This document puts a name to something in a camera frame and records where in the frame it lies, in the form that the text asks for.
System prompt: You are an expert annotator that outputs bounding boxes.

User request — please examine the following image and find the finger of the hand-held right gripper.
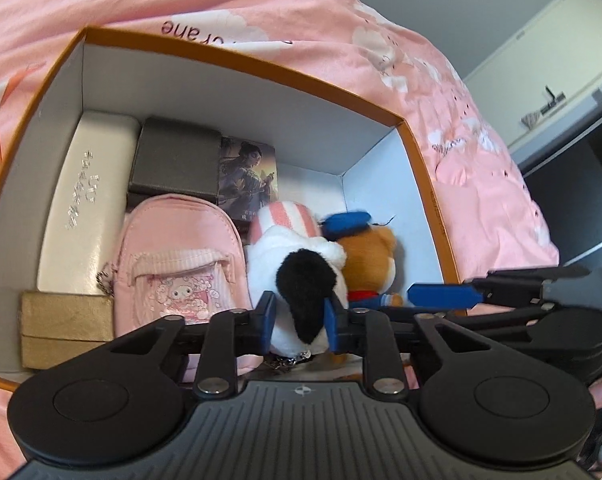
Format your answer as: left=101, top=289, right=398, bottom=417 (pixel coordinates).
left=433, top=304, right=558, bottom=334
left=407, top=265, right=593, bottom=312

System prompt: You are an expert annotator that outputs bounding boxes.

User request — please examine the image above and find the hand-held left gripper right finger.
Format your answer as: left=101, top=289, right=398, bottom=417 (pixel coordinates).
left=326, top=292, right=488, bottom=396

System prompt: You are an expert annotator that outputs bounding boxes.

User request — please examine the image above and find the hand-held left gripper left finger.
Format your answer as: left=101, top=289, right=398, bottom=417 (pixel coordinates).
left=110, top=290, right=278, bottom=397

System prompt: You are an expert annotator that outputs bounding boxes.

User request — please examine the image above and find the brown plush bear blue cap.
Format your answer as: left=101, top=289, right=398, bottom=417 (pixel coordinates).
left=321, top=211, right=405, bottom=367

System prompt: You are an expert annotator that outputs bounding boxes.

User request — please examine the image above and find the white plush dog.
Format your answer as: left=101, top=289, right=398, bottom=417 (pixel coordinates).
left=243, top=200, right=350, bottom=374

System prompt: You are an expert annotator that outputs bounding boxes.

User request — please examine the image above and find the pink mini backpack pouch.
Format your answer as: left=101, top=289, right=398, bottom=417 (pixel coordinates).
left=98, top=193, right=255, bottom=386

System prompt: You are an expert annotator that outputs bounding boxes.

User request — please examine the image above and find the illustrated picture card box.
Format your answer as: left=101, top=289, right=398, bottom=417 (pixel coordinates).
left=217, top=135, right=282, bottom=222

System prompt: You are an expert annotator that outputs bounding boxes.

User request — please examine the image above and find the grey rectangular box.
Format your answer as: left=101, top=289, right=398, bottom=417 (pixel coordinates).
left=126, top=115, right=223, bottom=210

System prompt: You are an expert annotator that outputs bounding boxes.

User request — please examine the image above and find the orange-edged white storage box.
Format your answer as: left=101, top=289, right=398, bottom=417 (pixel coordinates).
left=0, top=26, right=468, bottom=394

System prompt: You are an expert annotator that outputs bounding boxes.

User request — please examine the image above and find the dark furniture panel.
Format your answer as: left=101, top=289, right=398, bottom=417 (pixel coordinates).
left=523, top=119, right=602, bottom=267

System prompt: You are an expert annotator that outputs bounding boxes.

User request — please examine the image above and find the gold pouch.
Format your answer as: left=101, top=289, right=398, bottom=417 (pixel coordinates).
left=20, top=290, right=116, bottom=372

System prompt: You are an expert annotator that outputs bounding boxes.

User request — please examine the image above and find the white glasses case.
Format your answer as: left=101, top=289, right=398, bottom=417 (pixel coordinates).
left=37, top=111, right=142, bottom=295

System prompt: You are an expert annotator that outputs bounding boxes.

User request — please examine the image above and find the white cabinet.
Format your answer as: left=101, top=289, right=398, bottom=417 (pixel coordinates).
left=463, top=0, right=602, bottom=162

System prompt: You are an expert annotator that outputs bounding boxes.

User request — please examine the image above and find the pink printed blanket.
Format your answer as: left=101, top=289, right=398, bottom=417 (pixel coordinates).
left=0, top=0, right=562, bottom=480

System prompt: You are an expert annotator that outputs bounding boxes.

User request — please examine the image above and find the black cabinet handle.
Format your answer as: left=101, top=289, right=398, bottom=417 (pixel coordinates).
left=540, top=86, right=568, bottom=117

